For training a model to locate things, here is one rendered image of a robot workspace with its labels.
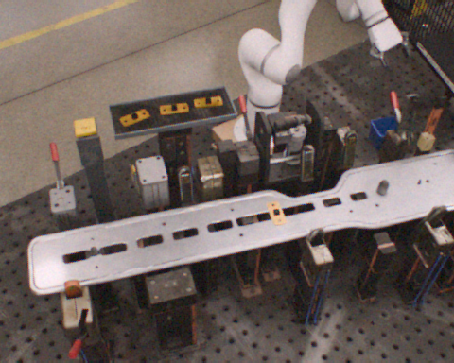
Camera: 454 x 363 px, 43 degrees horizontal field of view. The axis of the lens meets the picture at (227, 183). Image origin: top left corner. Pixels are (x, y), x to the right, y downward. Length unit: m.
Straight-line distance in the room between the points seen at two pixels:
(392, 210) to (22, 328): 1.19
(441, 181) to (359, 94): 0.81
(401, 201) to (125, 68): 2.39
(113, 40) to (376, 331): 2.79
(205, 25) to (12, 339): 2.79
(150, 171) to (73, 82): 2.14
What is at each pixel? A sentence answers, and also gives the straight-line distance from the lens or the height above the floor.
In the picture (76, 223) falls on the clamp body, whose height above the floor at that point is 0.99.
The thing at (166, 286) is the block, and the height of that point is 1.03.
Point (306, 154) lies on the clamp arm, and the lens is 1.73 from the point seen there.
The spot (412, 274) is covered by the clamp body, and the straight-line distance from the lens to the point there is 1.87.
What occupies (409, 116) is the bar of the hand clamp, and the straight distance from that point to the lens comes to 1.85.
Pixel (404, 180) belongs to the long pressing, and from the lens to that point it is 1.86.
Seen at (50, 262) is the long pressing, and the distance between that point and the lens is 1.64.
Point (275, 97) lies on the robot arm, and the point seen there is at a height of 1.01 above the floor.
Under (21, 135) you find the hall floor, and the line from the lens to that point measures 3.46.
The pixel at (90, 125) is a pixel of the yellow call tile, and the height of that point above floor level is 1.16.
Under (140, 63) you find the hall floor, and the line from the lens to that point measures 3.80.
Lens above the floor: 2.34
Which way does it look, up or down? 50 degrees down
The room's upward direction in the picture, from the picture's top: 2 degrees clockwise
